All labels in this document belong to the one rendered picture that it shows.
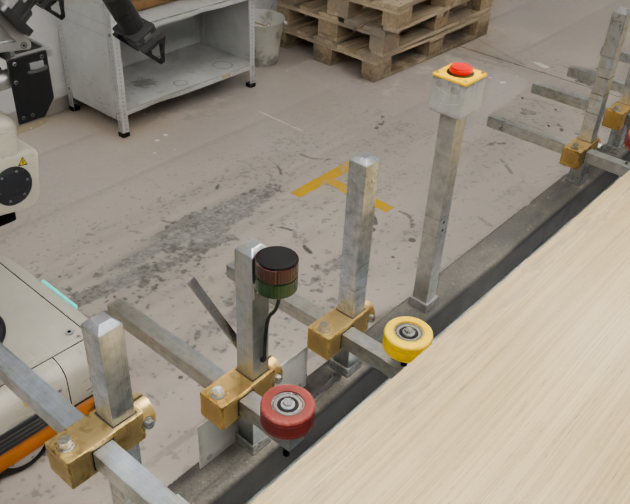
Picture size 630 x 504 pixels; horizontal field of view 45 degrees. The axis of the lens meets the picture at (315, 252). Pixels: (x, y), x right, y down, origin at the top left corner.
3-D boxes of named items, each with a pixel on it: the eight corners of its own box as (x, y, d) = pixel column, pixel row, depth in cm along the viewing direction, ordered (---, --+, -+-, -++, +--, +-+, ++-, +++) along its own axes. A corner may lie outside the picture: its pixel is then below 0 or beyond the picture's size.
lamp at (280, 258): (247, 371, 116) (246, 257, 103) (273, 353, 119) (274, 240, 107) (275, 390, 113) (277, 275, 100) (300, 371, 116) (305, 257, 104)
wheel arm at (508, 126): (485, 129, 214) (487, 115, 212) (491, 125, 216) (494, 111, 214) (635, 185, 192) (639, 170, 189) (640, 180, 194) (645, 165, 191)
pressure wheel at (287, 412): (249, 454, 116) (248, 401, 109) (284, 425, 121) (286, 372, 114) (287, 484, 112) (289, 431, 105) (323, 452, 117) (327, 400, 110)
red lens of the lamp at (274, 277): (245, 271, 104) (245, 258, 103) (275, 253, 108) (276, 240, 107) (277, 290, 101) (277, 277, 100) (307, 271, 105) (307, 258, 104)
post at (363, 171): (332, 375, 147) (349, 154, 119) (343, 366, 149) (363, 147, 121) (346, 384, 145) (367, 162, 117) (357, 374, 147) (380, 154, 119)
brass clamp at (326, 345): (304, 346, 136) (305, 325, 133) (351, 311, 145) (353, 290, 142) (330, 363, 133) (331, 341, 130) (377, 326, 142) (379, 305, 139)
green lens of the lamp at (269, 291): (245, 285, 106) (245, 273, 105) (275, 267, 110) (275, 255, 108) (277, 305, 103) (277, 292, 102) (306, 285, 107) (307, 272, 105)
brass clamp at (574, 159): (556, 163, 200) (561, 145, 197) (579, 146, 209) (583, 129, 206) (578, 171, 197) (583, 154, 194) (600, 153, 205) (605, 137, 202)
